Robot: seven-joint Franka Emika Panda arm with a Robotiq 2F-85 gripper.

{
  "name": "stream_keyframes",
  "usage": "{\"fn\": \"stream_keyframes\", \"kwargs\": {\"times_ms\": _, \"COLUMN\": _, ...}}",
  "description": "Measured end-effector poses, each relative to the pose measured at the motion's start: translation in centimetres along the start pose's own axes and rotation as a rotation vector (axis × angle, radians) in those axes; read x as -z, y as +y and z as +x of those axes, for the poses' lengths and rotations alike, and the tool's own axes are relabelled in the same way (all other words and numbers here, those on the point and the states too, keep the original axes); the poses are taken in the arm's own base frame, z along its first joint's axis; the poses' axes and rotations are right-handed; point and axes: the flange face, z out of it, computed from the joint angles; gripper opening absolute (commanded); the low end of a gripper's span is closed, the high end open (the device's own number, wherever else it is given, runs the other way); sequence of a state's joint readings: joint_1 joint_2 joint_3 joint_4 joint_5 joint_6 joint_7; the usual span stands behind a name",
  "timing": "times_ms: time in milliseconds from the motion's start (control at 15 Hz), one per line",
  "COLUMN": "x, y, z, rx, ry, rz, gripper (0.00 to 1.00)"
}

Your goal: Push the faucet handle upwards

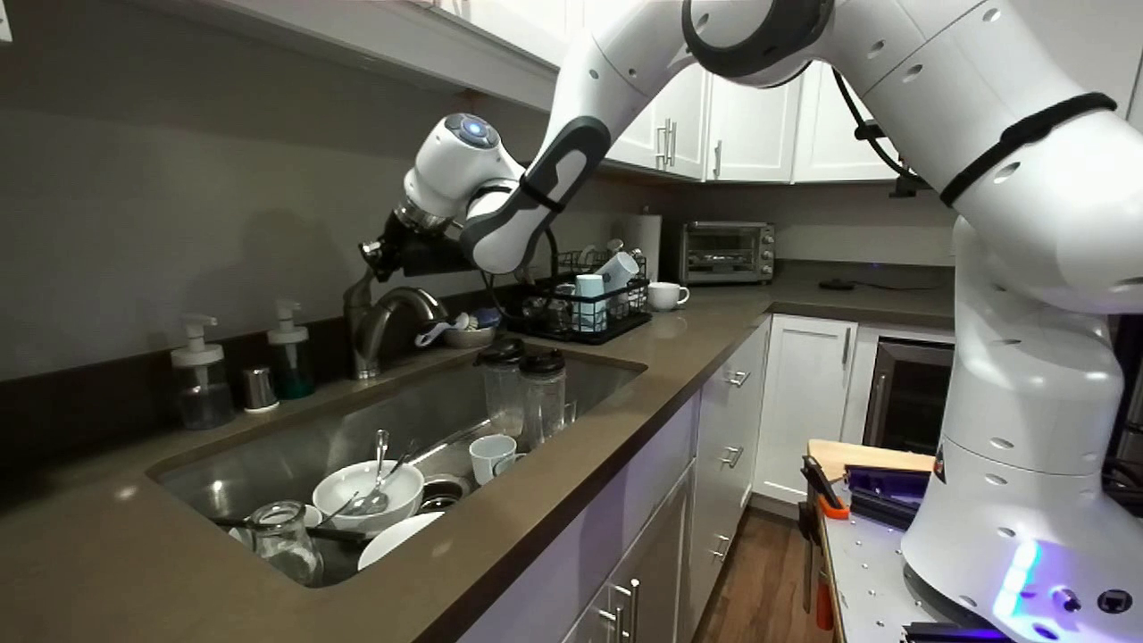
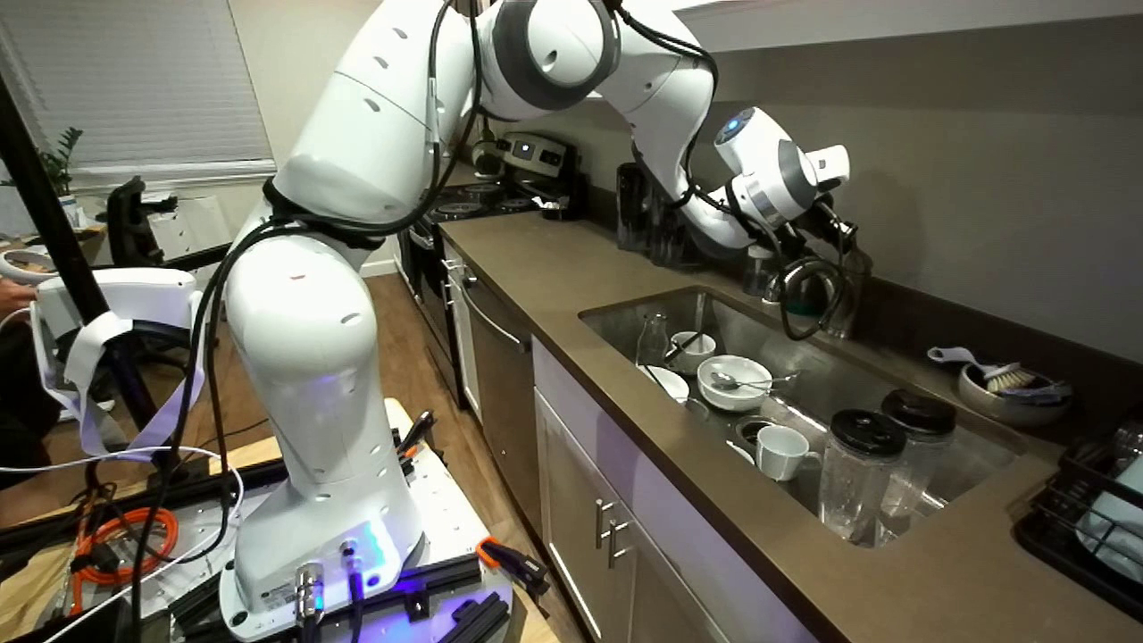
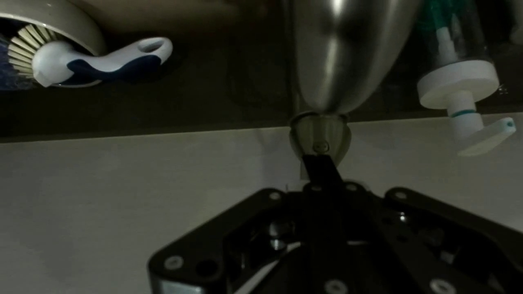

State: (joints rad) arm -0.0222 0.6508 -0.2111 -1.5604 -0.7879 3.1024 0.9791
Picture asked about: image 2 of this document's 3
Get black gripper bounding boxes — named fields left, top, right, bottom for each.
left=785, top=188, right=880, bottom=294

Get grey robot base table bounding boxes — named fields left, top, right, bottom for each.
left=117, top=397, right=530, bottom=643

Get stainless steel faucet spout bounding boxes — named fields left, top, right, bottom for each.
left=763, top=256, right=854, bottom=344

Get stainless steel sink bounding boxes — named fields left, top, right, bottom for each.
left=578, top=283, right=1059, bottom=555

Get clear soap dispenser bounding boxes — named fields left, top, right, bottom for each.
left=744, top=244, right=780, bottom=301

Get white blue dish brush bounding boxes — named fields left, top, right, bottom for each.
left=926, top=344, right=1015, bottom=384

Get clear blender jar black lid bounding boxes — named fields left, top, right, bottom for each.
left=874, top=384, right=961, bottom=534
left=818, top=407, right=912, bottom=549

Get metal spoon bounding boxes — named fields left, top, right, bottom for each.
left=707, top=369, right=773, bottom=399

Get small white bowl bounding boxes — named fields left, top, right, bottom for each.
left=666, top=330, right=720, bottom=374

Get black countertop appliance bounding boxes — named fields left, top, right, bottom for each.
left=615, top=157, right=657, bottom=260
left=645, top=188, right=698, bottom=272

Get large white bowl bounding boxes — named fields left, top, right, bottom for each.
left=692, top=355, right=780, bottom=419

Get black sink drain strainer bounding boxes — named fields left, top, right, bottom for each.
left=726, top=415, right=780, bottom=457

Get white mug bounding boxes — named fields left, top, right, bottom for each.
left=753, top=421, right=829, bottom=484

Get beige ceramic bowl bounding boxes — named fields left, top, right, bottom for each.
left=955, top=359, right=1076, bottom=432

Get clear glass jar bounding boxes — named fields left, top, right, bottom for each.
left=631, top=302, right=675, bottom=369

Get white plate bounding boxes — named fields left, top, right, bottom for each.
left=645, top=363, right=692, bottom=407

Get light blue plastic cup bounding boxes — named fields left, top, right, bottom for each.
left=1073, top=484, right=1143, bottom=587

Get stainless steel dishwasher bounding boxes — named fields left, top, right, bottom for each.
left=457, top=264, right=540, bottom=531

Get black stove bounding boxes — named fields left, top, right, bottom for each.
left=388, top=127, right=585, bottom=402

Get orange black clamp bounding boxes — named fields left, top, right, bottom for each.
left=474, top=531, right=555, bottom=600

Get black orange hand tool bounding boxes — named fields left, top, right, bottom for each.
left=398, top=407, right=438, bottom=462

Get black office chair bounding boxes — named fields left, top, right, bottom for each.
left=101, top=175, right=235, bottom=272

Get white window blinds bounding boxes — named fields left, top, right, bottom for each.
left=0, top=0, right=278, bottom=183

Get black tripod pole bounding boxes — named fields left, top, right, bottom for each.
left=0, top=75, right=163, bottom=462

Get green potted plant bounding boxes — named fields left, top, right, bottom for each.
left=35, top=122, right=88, bottom=233

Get black handled utensil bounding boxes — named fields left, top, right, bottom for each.
left=657, top=330, right=710, bottom=369

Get long white wall cabinet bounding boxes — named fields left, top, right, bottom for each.
left=675, top=0, right=1143, bottom=58

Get base cabinets metal handles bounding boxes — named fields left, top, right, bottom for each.
left=530, top=337, right=818, bottom=643

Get black wire dish rack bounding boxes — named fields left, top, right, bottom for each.
left=1010, top=421, right=1143, bottom=624

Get white curved frame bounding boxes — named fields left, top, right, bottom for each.
left=29, top=264, right=210, bottom=469

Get orange cable coil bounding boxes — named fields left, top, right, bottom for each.
left=68, top=502, right=184, bottom=612

